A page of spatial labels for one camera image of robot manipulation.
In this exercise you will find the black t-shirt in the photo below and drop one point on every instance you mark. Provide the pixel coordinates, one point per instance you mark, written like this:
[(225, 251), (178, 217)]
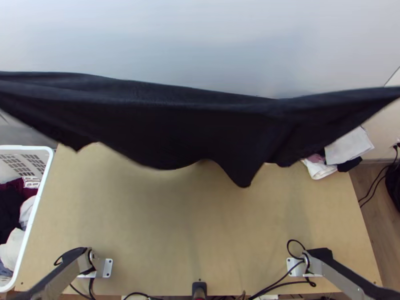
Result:
[(175, 125)]

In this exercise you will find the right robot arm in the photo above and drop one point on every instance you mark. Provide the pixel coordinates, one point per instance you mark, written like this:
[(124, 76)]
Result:
[(337, 275)]

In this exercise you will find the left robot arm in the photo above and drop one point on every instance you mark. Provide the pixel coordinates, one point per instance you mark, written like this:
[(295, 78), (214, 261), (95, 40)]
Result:
[(62, 275)]

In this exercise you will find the pile of folded clothes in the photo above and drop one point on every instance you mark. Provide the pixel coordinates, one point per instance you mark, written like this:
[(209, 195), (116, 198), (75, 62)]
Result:
[(347, 145)]

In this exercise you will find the white laundry basket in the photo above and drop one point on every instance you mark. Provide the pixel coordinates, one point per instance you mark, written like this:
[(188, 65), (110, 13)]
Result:
[(37, 200)]

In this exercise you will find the heap of clothes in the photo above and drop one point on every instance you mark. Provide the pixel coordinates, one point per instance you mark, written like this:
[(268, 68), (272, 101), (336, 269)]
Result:
[(12, 203)]

